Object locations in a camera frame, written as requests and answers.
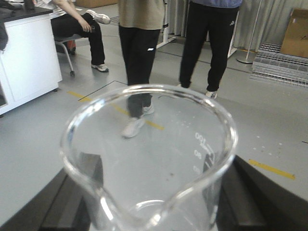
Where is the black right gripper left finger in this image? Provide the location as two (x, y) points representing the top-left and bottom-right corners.
(0, 153), (104, 231)

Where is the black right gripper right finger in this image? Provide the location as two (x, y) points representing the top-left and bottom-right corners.
(203, 156), (308, 231)

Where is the clear glass beaker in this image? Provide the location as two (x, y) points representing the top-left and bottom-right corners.
(60, 85), (238, 231)

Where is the white lab bench cabinet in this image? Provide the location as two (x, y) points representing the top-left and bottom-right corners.
(0, 7), (62, 114)

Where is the white stand pole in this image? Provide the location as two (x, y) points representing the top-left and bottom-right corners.
(236, 0), (262, 64)

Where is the grey metal chair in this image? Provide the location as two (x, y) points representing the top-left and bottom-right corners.
(54, 34), (82, 77)

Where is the cardboard box by curtain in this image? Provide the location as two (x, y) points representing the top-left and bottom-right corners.
(280, 8), (308, 58)

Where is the seated person in black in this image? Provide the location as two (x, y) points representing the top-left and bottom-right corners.
(42, 0), (110, 73)

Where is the standing person blue shirt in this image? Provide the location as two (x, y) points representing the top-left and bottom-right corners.
(177, 0), (243, 100)

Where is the standing person tan shirt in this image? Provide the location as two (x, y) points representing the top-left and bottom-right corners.
(118, 0), (165, 138)

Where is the metal wire grate stack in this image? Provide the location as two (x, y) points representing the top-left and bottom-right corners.
(251, 42), (308, 88)

